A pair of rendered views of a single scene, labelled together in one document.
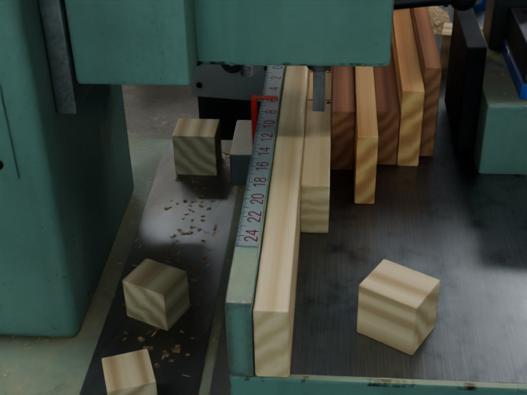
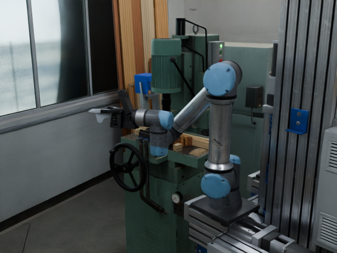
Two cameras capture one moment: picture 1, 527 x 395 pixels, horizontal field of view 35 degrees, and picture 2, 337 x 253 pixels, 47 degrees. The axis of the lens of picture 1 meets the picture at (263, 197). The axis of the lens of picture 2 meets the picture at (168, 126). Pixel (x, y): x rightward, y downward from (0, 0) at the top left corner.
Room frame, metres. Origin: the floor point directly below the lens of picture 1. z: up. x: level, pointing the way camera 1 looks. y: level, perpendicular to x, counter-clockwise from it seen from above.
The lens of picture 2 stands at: (1.91, -1.94, 1.63)
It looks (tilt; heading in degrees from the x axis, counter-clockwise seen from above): 16 degrees down; 125
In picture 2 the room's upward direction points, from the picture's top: straight up
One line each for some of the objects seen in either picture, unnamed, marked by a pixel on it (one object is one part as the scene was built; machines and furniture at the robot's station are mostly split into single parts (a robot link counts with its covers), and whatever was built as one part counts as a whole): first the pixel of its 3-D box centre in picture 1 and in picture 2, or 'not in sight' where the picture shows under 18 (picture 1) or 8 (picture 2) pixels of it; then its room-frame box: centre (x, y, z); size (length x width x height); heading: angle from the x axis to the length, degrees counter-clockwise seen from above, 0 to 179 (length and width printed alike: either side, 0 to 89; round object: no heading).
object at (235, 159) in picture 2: not in sight; (226, 169); (1.22, -0.49, 0.98); 0.13 x 0.12 x 0.14; 102
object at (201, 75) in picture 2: not in sight; (207, 84); (0.76, 0.16, 1.23); 0.09 x 0.08 x 0.15; 85
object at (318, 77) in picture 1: (318, 79); not in sight; (0.58, -0.04, 0.97); 0.01 x 0.01 x 0.05; 85
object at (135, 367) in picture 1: (130, 386); not in sight; (0.43, 0.10, 0.82); 0.03 x 0.03 x 0.03; 16
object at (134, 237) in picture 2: not in sight; (177, 210); (0.59, 0.08, 0.36); 0.58 x 0.45 x 0.71; 85
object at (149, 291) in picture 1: (156, 294); not in sight; (0.53, 0.09, 0.82); 0.04 x 0.03 x 0.04; 60
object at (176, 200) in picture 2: not in sight; (177, 198); (0.82, -0.28, 0.65); 0.06 x 0.04 x 0.08; 175
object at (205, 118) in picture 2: not in sight; (204, 117); (0.76, 0.13, 1.02); 0.09 x 0.07 x 0.12; 175
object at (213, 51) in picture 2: not in sight; (216, 54); (0.75, 0.26, 1.40); 0.10 x 0.06 x 0.16; 85
